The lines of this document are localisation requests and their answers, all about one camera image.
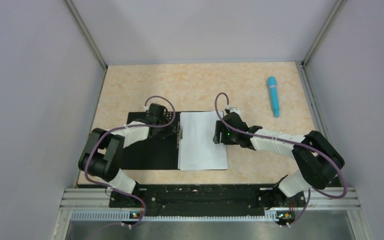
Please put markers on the aluminium frame rail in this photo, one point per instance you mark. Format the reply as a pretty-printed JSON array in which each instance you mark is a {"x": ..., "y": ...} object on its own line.
[{"x": 91, "y": 203}]

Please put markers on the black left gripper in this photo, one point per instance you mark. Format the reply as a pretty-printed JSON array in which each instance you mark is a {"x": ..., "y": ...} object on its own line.
[{"x": 166, "y": 119}]

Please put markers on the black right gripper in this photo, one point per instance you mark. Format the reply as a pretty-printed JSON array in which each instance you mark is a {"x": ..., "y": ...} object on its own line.
[{"x": 220, "y": 127}]

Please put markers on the turquoise marker pen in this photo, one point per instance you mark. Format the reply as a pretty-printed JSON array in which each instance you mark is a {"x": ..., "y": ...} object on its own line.
[{"x": 273, "y": 93}]

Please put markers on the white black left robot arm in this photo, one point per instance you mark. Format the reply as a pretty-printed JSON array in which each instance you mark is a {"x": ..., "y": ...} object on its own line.
[{"x": 102, "y": 153}]

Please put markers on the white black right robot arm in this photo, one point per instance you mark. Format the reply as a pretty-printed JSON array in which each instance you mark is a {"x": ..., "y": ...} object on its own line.
[{"x": 317, "y": 160}]

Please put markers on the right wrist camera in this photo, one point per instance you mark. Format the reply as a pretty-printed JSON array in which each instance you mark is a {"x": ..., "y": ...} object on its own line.
[{"x": 229, "y": 109}]

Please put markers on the red and black folder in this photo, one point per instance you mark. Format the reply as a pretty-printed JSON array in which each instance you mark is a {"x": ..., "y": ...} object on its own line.
[{"x": 154, "y": 153}]

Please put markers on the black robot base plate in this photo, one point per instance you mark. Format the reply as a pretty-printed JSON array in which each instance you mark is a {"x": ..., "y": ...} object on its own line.
[{"x": 207, "y": 200}]

